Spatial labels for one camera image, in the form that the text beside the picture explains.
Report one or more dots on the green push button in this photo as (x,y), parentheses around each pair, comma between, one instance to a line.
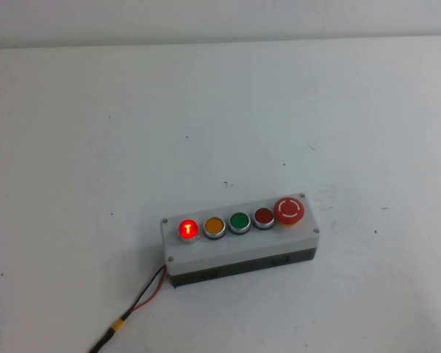
(239,222)

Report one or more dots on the red mushroom emergency stop button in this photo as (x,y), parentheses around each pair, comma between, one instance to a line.
(289,210)

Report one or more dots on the tall red illuminated push button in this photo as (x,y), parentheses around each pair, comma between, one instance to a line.
(188,229)

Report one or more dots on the grey push button control box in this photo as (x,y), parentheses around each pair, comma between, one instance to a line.
(242,250)

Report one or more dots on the yellow push button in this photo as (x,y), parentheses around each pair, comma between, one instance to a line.
(214,227)

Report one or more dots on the flat dark red push button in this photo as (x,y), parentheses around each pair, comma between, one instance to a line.
(264,216)

